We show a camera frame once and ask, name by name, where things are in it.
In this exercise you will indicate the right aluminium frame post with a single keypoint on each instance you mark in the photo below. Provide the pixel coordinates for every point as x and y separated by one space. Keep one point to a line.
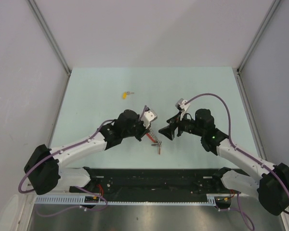
259 33

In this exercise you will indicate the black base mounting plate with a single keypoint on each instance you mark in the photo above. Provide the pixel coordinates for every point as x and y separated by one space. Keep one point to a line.
197 180

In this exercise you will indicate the key with red tag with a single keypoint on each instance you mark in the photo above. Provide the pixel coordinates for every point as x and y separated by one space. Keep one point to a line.
158 145

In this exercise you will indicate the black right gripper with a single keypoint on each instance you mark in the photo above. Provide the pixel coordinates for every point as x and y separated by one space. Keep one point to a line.
169 131

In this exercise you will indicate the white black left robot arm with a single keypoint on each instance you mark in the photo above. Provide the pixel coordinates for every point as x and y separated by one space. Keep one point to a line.
47 168

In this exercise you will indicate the aluminium frame post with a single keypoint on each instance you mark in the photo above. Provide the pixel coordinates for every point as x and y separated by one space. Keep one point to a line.
48 35
259 33

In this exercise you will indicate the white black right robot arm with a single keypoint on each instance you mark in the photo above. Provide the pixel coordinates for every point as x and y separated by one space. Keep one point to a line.
263 180

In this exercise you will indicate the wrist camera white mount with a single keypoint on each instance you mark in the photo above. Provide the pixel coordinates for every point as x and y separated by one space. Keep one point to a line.
182 105
148 117

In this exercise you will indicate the key with yellow tag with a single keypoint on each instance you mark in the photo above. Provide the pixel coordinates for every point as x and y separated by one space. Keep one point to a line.
126 94

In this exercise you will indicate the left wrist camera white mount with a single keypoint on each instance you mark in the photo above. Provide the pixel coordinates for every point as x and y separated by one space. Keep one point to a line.
148 117

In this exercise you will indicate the red handled metal key holder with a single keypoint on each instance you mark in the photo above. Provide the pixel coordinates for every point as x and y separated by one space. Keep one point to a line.
151 135

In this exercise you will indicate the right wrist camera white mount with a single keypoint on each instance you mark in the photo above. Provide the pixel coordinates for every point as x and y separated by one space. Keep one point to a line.
182 105

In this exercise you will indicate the grey slotted cable duct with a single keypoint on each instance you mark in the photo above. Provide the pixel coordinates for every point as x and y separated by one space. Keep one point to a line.
83 199

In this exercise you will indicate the left aluminium frame post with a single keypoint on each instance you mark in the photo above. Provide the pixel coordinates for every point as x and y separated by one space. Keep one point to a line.
48 35

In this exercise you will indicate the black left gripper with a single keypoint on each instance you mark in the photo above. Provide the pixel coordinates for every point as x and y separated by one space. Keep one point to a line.
144 130

